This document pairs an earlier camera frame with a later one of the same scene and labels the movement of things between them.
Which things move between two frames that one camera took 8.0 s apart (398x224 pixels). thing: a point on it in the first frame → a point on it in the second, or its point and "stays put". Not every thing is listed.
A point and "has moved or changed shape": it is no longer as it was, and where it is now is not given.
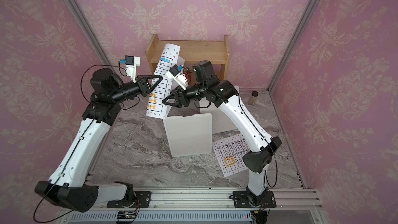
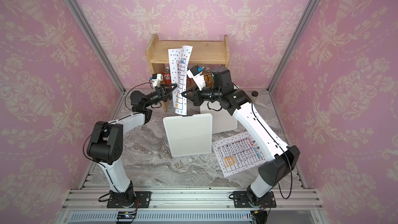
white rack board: (189, 135) stays put
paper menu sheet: (229, 152) stays put
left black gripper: (143, 86) → (161, 95)
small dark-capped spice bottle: (253, 98) stays put
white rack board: (221, 121) stays put
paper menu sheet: (168, 57) has moved or changed shape
